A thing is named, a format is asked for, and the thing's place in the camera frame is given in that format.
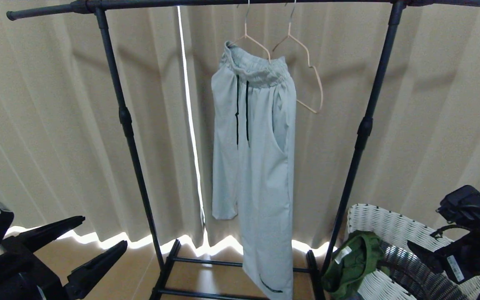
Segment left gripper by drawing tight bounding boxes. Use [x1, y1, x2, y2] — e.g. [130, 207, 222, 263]
[0, 215, 128, 300]

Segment pale grey shorts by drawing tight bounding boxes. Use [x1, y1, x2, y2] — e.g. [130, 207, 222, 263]
[211, 41, 298, 300]

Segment black clothes rack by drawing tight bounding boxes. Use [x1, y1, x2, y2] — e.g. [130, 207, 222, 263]
[6, 0, 480, 300]

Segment green garment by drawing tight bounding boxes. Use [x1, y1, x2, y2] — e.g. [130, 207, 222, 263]
[321, 231, 385, 300]

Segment white laundry basket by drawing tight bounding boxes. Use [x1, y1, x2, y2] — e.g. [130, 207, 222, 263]
[345, 203, 480, 300]

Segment pink clothes hanger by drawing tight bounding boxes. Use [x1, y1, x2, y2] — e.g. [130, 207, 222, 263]
[272, 0, 324, 115]
[228, 0, 272, 64]

